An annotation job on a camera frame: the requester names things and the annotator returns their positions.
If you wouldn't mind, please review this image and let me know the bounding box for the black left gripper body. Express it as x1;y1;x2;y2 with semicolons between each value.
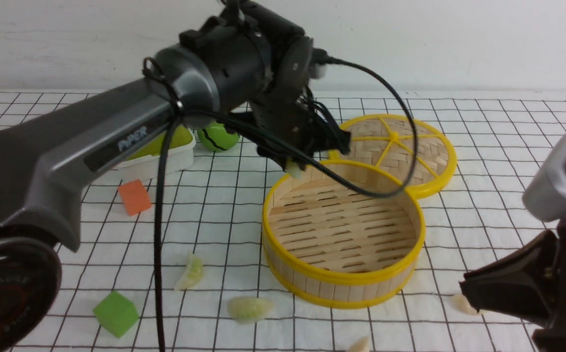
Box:
224;87;351;169

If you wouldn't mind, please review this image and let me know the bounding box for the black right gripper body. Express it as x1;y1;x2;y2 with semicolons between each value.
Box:
460;216;566;352

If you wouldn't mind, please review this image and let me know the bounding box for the pale green dumpling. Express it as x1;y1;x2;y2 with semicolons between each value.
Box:
284;158;307;179

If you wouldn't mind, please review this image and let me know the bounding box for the white pleated dumpling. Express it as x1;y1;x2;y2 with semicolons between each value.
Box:
451;294;484;316

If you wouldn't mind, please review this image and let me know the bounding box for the green tinted dumpling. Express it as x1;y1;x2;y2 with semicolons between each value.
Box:
174;253;204;291

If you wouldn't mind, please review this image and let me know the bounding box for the cream white dumpling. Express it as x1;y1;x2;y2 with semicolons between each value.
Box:
346;336;371;352

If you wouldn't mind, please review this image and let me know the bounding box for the light green dumpling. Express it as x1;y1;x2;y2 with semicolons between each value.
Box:
227;296;276;325

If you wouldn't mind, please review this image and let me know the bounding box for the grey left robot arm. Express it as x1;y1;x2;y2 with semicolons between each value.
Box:
0;0;350;352

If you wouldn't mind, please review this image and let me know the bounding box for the yellow woven bamboo steamer lid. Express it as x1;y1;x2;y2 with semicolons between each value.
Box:
328;114;457;199

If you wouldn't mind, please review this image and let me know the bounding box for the yellow rimmed bamboo steamer tray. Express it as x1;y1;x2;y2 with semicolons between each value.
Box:
261;167;426;309

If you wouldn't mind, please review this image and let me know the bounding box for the green striped watermelon ball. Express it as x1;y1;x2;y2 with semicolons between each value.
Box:
196;122;240;152

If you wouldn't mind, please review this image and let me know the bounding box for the green lidded white box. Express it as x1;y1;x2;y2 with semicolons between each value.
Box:
112;125;196;183

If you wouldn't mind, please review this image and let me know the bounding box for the orange foam cube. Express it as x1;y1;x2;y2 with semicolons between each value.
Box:
117;179;152;217

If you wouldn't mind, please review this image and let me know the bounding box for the white black grid tablecloth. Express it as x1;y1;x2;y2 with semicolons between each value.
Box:
8;91;566;352

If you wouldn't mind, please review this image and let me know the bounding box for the green foam cube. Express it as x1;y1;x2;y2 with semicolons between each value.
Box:
92;290;139;338

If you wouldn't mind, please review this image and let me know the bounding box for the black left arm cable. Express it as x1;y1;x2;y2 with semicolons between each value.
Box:
142;46;418;352

